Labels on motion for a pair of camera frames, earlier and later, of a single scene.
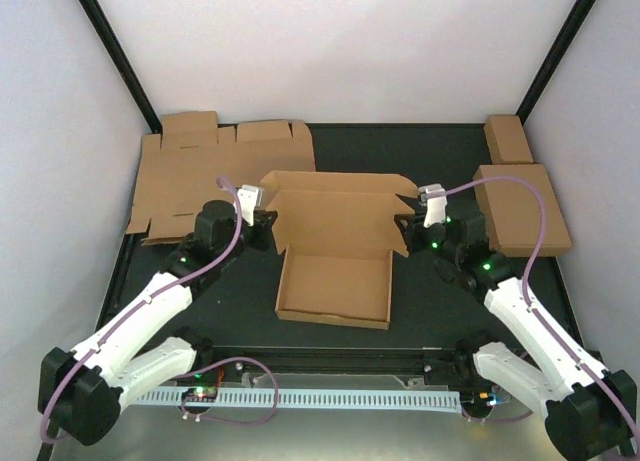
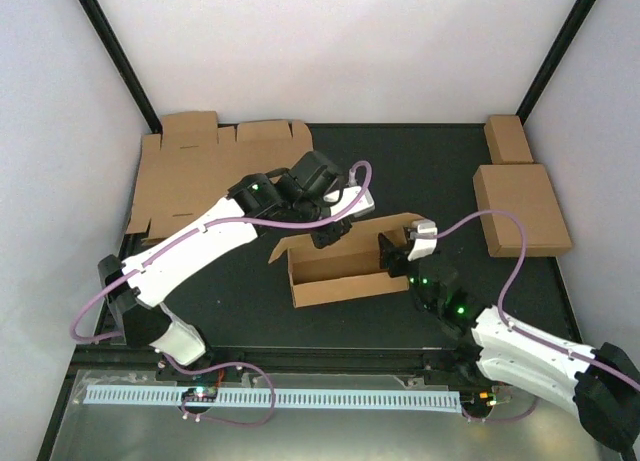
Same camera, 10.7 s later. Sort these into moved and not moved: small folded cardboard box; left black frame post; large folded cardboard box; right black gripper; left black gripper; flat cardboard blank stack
Moved: right black gripper; left black gripper
Not moved: flat cardboard blank stack; large folded cardboard box; left black frame post; small folded cardboard box
